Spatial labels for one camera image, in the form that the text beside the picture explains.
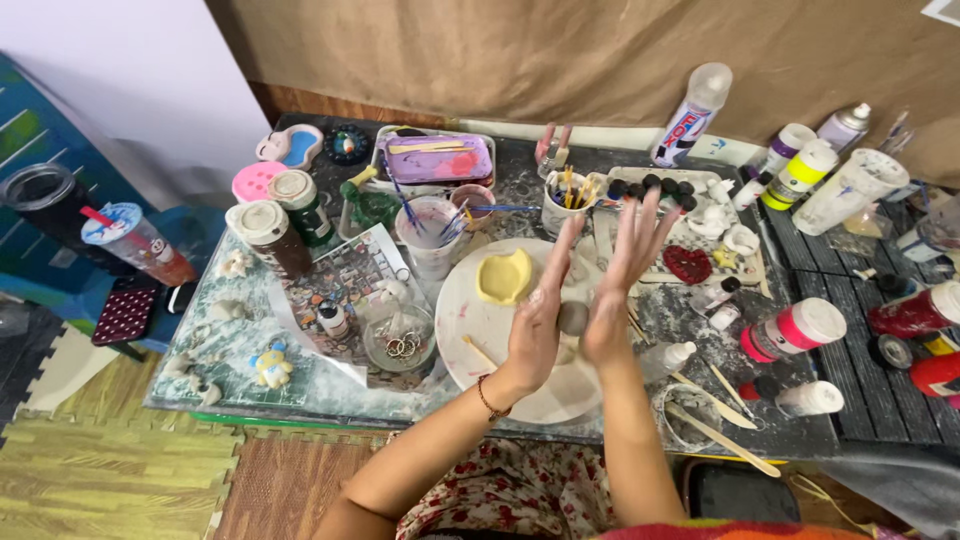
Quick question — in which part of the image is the person's left hand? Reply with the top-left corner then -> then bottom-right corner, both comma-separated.
499,213 -> 587,396

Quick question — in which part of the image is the person's right hand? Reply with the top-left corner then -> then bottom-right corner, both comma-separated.
582,189 -> 682,370

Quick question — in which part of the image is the gray clay ball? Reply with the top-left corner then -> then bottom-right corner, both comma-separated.
557,300 -> 591,337

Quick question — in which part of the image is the white mug with tools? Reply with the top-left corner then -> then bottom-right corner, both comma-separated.
540,166 -> 601,240

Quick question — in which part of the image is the red lace heart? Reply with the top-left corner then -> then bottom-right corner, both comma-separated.
662,244 -> 714,286

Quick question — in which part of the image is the row of black capped bottles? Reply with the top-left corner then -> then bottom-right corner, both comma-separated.
607,173 -> 699,213

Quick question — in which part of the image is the yellow clay bowl shape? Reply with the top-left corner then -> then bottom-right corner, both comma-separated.
475,248 -> 534,307

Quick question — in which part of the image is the white ceramic teapot piece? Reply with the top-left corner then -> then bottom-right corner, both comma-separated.
686,202 -> 732,240

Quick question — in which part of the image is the small bottle black cap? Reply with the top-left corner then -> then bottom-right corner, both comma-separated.
688,276 -> 743,316

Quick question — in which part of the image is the pink paint cup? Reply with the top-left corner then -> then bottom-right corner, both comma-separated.
450,183 -> 498,232

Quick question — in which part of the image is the white round work board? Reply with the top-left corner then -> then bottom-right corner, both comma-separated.
434,237 -> 606,426

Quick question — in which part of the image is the checkered tray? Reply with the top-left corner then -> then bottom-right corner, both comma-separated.
591,204 -> 770,288

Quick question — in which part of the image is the small white jar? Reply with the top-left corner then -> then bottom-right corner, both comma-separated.
708,302 -> 743,332

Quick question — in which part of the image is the small clear squeeze bottle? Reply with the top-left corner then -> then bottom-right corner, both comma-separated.
639,340 -> 698,382

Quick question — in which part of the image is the short wooden stick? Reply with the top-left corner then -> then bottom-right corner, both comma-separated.
460,334 -> 499,372

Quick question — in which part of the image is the white spray can red label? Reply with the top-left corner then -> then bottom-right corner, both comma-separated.
649,62 -> 734,169

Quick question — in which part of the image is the white cup with brushes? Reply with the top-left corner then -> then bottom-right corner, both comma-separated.
394,195 -> 465,282

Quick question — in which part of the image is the purple paint tray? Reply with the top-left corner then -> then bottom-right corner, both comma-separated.
377,133 -> 495,186

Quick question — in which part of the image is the yellow label paint bottle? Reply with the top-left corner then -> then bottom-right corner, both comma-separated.
760,138 -> 840,212

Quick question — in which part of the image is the thin wooden stick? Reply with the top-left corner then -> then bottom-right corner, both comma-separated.
708,361 -> 757,420

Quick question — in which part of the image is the pink label paint bottle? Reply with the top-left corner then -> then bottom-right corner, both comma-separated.
739,297 -> 849,364

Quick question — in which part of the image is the glass bowl with rings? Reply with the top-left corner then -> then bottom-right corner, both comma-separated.
363,303 -> 438,374

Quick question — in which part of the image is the clear tub gray slip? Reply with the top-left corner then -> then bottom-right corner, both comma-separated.
652,382 -> 724,453

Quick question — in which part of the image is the green turtle figure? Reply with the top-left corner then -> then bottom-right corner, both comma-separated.
339,165 -> 405,232

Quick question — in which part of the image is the printed picture sheet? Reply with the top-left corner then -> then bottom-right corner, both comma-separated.
267,223 -> 438,388

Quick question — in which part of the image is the large clear plastic cup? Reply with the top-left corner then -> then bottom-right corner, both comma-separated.
792,147 -> 911,237

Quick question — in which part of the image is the long wooden modelling stick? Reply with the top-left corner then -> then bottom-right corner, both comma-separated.
664,402 -> 783,479

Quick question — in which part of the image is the white bottle red black cap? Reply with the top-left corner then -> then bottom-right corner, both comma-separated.
738,375 -> 846,418

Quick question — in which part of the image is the lavender spray can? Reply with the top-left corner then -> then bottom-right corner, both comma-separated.
816,102 -> 873,155

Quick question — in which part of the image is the small bottle dark label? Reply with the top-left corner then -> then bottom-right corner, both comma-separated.
315,300 -> 351,341

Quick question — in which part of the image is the black round penguin dish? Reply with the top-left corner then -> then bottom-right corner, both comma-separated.
324,123 -> 372,167

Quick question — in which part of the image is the floral clothing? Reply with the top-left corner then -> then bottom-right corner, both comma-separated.
395,438 -> 616,540

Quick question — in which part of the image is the green jar white lid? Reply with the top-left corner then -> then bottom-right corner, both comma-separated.
267,169 -> 336,249

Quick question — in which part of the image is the black seat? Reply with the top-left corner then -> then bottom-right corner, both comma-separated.
681,459 -> 802,524

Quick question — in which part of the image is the red paint bottle white cap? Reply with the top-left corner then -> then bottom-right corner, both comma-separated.
867,280 -> 960,339

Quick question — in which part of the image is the pink and blue dish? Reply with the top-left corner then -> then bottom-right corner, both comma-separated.
255,123 -> 325,172

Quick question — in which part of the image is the black slatted table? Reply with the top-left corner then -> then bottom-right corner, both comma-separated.
759,183 -> 960,447

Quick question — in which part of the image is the small clear cup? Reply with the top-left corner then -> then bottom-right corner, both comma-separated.
895,193 -> 960,264

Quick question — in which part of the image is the brown jar white lid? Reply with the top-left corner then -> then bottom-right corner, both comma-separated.
225,199 -> 315,281

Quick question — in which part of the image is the blue yellow bear figurine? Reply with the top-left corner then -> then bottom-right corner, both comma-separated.
249,342 -> 294,390

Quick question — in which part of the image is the pink round disc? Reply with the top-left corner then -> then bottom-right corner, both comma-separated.
231,160 -> 290,205

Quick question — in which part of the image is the green cutting mat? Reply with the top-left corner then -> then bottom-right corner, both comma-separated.
144,225 -> 421,421

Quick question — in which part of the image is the black small device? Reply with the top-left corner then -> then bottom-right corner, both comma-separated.
165,280 -> 199,315

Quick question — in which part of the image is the plastic cup red drink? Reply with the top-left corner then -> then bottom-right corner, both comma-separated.
79,201 -> 198,288

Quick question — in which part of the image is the maroon dotted phone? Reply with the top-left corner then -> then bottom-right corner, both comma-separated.
91,277 -> 162,348

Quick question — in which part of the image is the black tumbler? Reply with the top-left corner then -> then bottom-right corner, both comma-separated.
0,162 -> 136,277

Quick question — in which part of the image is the blue stool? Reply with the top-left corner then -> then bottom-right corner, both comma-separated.
0,206 -> 228,355

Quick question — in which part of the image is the white ceramic ring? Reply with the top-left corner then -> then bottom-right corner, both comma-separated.
723,224 -> 762,258

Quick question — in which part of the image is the pink handled clamp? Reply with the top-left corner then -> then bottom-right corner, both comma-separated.
534,122 -> 574,180

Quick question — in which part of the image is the beaded brown bracelet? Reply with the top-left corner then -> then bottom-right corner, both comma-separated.
477,373 -> 514,423

